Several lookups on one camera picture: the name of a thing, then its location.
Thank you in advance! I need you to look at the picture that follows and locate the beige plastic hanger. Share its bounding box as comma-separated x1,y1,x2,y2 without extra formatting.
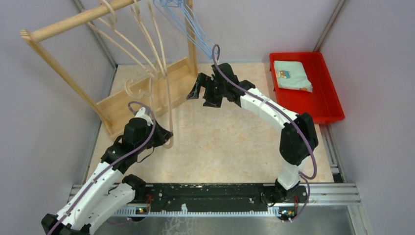
124,77,174,149
131,0,159,65
86,0,160,80
147,0,168,78

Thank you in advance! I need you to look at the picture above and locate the red plastic bin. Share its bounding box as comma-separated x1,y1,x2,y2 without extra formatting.
269,52,345,124

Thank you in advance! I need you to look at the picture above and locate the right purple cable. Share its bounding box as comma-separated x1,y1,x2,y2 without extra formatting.
211,44,318,223

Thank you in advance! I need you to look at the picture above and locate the wooden clothes rack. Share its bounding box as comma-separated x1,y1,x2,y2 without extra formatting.
20,0,198,139

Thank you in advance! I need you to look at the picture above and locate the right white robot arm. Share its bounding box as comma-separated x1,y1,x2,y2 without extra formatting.
186,63,318,202

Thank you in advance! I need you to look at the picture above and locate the white cable duct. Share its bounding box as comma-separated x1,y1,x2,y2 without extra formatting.
112,206,294,218

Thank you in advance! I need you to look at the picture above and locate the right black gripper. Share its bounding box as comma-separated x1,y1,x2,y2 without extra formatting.
187,72,227,108

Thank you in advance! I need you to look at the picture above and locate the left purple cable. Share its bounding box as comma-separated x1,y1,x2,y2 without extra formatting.
46,101,157,235

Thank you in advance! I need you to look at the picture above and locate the blue wire hanger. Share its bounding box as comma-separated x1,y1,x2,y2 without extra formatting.
153,0,210,59
180,0,217,60
159,0,211,59
165,0,215,57

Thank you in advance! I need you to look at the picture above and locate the purple cable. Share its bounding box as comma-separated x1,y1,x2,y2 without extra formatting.
211,44,318,223
46,101,157,235

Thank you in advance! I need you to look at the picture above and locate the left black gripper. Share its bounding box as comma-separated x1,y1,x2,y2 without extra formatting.
135,118,173,153

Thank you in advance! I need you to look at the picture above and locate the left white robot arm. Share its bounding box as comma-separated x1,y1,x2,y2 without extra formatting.
41,104,173,235

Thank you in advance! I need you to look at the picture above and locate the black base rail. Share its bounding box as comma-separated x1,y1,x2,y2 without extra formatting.
126,183,308,212

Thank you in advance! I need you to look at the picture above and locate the folded light green cloth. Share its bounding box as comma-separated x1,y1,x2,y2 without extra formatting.
273,60,313,93

